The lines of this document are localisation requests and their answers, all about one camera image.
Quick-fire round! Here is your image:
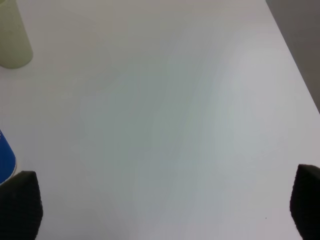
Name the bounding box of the blue sleeved glass cup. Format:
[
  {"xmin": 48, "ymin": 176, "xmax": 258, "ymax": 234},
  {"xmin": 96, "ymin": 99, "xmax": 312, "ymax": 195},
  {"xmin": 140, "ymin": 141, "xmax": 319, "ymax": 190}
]
[{"xmin": 0, "ymin": 131, "xmax": 17, "ymax": 184}]

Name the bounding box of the pale green plastic cup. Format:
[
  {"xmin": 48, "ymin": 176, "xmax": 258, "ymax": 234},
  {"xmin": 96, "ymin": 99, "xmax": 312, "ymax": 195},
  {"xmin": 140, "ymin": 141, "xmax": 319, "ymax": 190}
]
[{"xmin": 0, "ymin": 0, "xmax": 34, "ymax": 69}]

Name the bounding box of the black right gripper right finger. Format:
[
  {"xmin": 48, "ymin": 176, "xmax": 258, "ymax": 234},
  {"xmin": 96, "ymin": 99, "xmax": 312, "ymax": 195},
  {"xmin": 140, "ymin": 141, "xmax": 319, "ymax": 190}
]
[{"xmin": 289, "ymin": 164, "xmax": 320, "ymax": 240}]

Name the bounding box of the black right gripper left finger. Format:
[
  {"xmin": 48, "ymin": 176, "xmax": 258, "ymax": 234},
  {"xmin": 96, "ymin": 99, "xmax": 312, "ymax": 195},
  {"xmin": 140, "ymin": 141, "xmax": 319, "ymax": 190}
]
[{"xmin": 0, "ymin": 171, "xmax": 43, "ymax": 240}]

